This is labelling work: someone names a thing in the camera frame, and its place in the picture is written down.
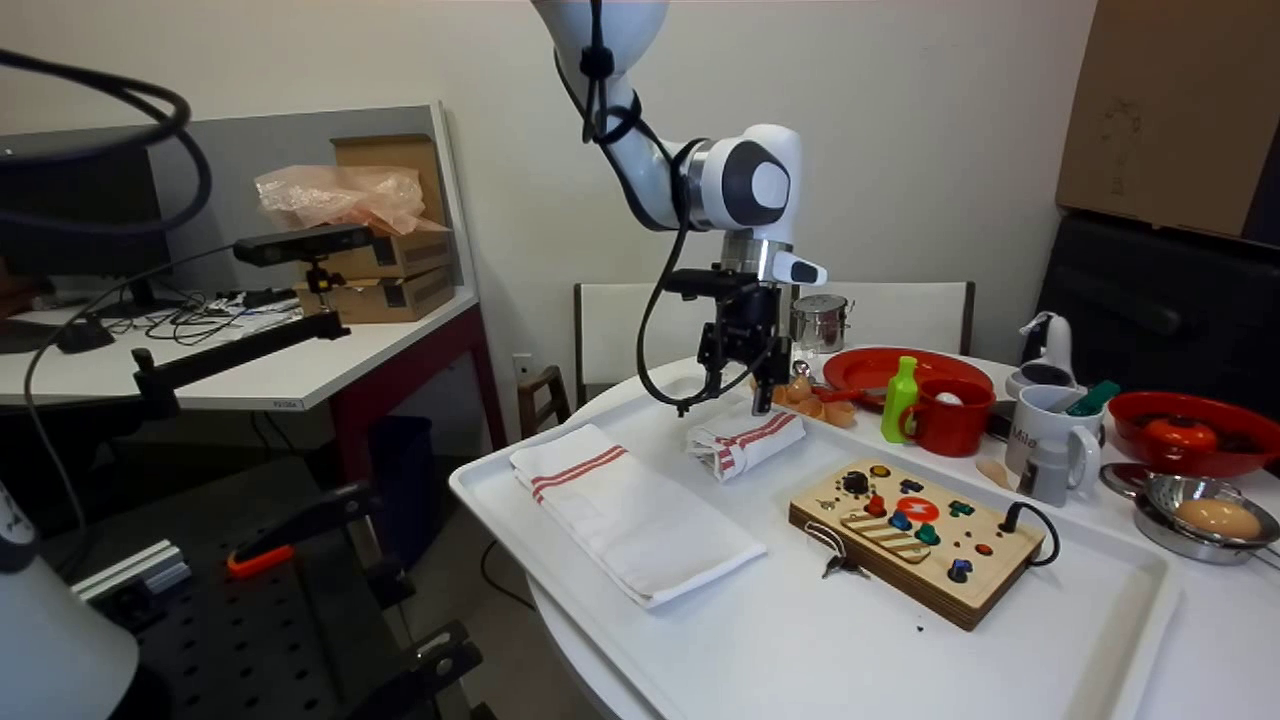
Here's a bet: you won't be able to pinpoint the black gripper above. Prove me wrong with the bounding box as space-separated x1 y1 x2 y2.
702 282 799 418

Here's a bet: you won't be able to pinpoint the small white red-striped towel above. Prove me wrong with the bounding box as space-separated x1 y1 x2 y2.
683 404 814 485

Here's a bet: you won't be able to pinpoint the large white red-striped towel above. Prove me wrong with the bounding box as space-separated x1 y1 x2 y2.
503 420 774 615

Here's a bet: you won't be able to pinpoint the white plastic tray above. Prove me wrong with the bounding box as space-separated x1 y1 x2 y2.
448 356 1185 720

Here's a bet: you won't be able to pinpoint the clear glass pitcher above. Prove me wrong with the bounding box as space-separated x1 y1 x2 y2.
789 293 858 356

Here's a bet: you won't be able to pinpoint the red plate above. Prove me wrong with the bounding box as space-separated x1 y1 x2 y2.
819 345 997 418

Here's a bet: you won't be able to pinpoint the green plastic bottle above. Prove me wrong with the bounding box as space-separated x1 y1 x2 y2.
878 354 926 447

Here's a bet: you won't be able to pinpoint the red mug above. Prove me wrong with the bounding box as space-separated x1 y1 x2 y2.
910 377 1001 459

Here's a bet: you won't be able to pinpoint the wooden busy board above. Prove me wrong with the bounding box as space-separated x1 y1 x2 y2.
784 456 1049 636

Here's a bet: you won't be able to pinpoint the small grey shaker jar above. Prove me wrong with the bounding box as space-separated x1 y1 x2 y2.
1029 437 1079 514

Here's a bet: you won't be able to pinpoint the teal utensil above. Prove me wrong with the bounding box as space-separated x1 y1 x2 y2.
1065 377 1128 420

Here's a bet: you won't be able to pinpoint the red bowl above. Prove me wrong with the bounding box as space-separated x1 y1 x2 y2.
1105 390 1280 481

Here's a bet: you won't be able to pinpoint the flat cardboard box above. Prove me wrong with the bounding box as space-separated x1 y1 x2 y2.
298 225 465 330

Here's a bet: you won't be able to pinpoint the black cabinet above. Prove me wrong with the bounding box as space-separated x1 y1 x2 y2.
1036 213 1280 464

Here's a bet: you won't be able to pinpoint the stainless steel bowl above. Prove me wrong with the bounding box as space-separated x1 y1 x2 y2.
1097 459 1280 574

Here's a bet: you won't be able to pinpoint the red tomato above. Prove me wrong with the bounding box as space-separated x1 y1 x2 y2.
1141 418 1226 464

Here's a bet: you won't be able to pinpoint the small cardboard box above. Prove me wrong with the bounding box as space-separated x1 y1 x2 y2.
329 132 455 244

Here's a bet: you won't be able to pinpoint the beige food in bowl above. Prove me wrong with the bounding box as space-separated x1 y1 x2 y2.
1171 496 1267 545

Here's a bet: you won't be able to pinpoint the pink plastic bag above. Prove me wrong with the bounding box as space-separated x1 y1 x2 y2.
253 159 432 239

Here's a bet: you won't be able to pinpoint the large cardboard box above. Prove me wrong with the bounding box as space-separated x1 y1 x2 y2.
1056 0 1280 250

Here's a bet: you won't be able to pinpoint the white desk red legs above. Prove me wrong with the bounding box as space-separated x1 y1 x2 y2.
0 285 513 492

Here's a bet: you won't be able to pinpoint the grey partition panel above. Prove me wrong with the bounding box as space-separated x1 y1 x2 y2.
144 100 479 304

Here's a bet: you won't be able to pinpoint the black computer monitor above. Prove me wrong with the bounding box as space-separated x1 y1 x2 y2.
0 132 184 356

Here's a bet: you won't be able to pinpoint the white dome lamp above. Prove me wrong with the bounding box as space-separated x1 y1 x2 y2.
0 481 144 720

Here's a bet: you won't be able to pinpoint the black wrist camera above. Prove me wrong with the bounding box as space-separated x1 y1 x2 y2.
662 263 751 304

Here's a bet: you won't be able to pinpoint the small wooden frame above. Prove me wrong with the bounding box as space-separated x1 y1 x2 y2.
517 366 576 441

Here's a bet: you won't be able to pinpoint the white handled jug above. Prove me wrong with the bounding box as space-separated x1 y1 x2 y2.
1003 381 1097 501

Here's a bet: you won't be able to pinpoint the short black plug cable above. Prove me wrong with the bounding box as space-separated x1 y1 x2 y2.
997 496 1068 574

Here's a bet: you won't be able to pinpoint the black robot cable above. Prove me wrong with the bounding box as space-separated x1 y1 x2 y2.
576 0 758 418

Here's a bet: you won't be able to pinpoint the black stereo camera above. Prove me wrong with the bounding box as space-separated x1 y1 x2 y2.
232 225 382 272

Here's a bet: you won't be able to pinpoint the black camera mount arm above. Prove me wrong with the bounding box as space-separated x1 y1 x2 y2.
128 256 356 420

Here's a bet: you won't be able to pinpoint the orange-handled black clamp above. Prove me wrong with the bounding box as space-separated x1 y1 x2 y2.
221 478 394 586

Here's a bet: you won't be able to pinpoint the tangled black desk cables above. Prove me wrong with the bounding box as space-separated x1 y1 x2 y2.
131 285 305 345

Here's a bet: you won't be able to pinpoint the thick black cable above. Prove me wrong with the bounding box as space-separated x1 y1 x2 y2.
0 46 218 253

